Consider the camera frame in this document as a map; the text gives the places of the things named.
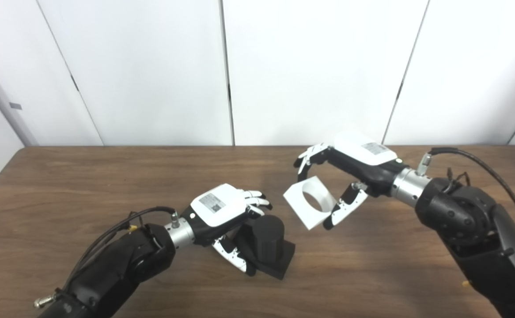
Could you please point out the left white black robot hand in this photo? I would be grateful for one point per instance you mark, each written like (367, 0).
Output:
(215, 210)

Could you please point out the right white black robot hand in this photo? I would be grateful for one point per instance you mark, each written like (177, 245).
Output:
(363, 159)

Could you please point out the black peg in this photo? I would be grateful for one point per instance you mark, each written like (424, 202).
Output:
(268, 247)

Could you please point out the white square piece with hole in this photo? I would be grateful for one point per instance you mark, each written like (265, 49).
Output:
(299, 201)

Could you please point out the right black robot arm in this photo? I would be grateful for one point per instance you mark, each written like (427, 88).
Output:
(474, 229)

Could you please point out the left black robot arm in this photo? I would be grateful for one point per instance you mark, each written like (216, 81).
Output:
(116, 265)

